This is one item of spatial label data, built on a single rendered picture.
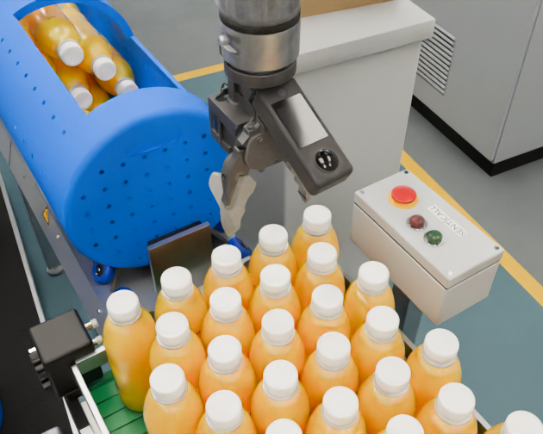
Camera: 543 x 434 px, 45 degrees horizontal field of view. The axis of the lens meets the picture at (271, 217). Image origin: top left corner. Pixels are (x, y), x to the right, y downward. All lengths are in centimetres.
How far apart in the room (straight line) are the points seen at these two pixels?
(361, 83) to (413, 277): 50
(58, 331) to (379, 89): 76
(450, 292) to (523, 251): 166
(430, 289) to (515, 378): 129
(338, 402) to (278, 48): 38
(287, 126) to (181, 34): 305
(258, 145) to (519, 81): 194
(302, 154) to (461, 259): 35
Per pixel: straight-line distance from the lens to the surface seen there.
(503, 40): 253
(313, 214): 92
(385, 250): 96
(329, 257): 86
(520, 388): 217
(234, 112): 69
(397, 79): 136
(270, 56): 61
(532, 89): 263
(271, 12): 59
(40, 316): 212
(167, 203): 100
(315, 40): 122
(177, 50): 352
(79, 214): 94
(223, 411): 73
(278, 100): 65
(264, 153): 68
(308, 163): 62
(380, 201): 96
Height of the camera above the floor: 174
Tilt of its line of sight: 44 degrees down
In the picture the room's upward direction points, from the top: straight up
